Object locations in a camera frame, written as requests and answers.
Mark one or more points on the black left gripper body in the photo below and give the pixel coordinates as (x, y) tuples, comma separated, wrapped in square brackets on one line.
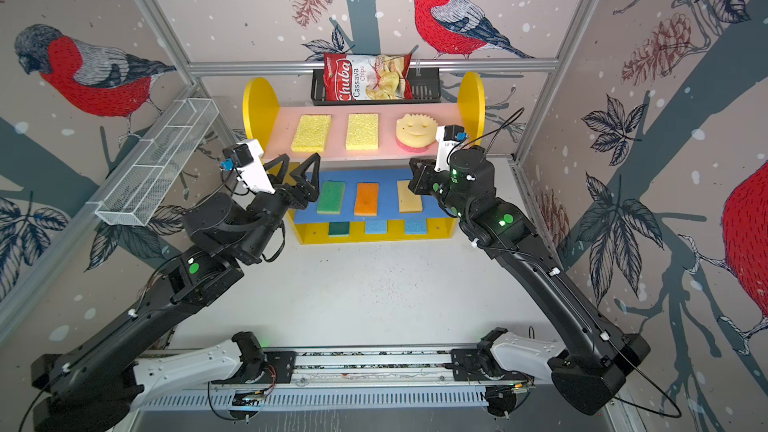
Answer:
[(266, 213)]

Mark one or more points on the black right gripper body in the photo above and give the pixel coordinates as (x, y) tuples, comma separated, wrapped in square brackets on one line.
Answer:
[(441, 190)]

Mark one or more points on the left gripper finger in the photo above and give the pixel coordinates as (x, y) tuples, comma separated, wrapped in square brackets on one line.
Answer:
[(276, 170), (306, 178)]

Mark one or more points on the light green scrub sponge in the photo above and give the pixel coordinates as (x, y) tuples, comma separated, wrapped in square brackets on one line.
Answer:
[(331, 198)]

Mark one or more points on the pale orange sponge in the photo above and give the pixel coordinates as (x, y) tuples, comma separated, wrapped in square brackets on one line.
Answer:
[(408, 202)]

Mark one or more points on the light blue sponge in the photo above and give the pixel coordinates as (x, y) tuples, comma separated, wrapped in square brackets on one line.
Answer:
[(416, 227), (376, 227)]

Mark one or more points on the dark green scrub sponge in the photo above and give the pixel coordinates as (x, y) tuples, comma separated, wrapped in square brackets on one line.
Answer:
[(338, 229)]

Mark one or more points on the yellow smiley face sponge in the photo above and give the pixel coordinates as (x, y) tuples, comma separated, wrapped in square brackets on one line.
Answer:
[(415, 132)]

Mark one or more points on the yellow sponge front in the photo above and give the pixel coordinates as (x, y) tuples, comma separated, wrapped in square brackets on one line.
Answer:
[(362, 132)]

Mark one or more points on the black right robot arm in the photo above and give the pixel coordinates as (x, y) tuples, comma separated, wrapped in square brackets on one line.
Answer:
[(597, 356)]

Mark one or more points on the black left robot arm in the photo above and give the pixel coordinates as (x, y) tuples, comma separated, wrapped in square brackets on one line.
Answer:
[(99, 383)]

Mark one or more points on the yellow shelf unit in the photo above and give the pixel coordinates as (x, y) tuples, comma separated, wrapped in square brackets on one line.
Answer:
[(274, 126)]

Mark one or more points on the red cassava chips bag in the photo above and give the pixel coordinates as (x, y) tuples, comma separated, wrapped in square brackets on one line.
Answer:
[(354, 78)]

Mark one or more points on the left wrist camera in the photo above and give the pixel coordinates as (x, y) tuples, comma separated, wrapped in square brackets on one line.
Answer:
[(244, 158)]

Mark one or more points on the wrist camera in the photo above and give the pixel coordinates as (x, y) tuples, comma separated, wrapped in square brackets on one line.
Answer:
[(244, 158), (448, 138)]

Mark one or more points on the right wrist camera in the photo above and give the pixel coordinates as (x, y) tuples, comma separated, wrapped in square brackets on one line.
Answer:
[(448, 138)]

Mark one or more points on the white mesh wall basket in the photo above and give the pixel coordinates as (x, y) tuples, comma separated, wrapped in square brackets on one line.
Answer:
[(140, 190)]

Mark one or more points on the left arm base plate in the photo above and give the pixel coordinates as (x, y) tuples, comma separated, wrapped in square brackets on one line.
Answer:
[(276, 367)]

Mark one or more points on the aluminium front rail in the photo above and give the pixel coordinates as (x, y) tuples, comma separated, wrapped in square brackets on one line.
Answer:
[(347, 366)]

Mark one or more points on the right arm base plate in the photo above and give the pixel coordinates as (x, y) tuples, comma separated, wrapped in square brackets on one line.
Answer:
[(468, 365)]

